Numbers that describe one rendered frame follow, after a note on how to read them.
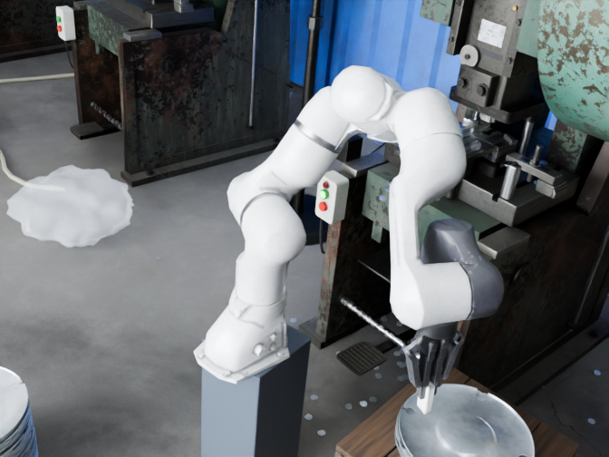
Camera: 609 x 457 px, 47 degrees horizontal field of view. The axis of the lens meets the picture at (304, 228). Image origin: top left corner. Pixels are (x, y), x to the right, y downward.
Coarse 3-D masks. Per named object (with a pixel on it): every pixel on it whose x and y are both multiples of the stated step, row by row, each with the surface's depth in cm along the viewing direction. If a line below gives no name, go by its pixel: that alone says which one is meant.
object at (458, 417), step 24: (456, 384) 163; (432, 408) 157; (456, 408) 158; (480, 408) 158; (504, 408) 159; (408, 432) 151; (432, 432) 151; (456, 432) 151; (480, 432) 152; (504, 432) 153; (528, 432) 153; (432, 456) 146; (456, 456) 146; (480, 456) 146; (504, 456) 147; (528, 456) 148
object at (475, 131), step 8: (464, 128) 193; (472, 128) 193; (480, 128) 194; (488, 128) 194; (480, 136) 189; (488, 136) 189; (496, 136) 190; (496, 144) 185; (504, 144) 186; (496, 152) 185; (504, 152) 187; (496, 160) 186
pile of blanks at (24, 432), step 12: (24, 420) 165; (12, 432) 160; (24, 432) 167; (0, 444) 157; (12, 444) 162; (24, 444) 166; (36, 444) 177; (0, 456) 159; (12, 456) 162; (24, 456) 168; (36, 456) 176
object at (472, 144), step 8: (464, 136) 187; (472, 136) 189; (464, 144) 182; (472, 144) 183; (480, 144) 183; (488, 144) 185; (400, 152) 177; (472, 152) 179; (480, 152) 180; (488, 152) 183; (472, 160) 183; (464, 176) 184; (448, 192) 185
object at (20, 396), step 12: (0, 372) 174; (12, 372) 174; (0, 384) 171; (24, 384) 171; (0, 396) 168; (12, 396) 168; (24, 396) 168; (0, 408) 165; (12, 408) 165; (24, 408) 165; (0, 420) 162; (12, 420) 162; (0, 432) 159
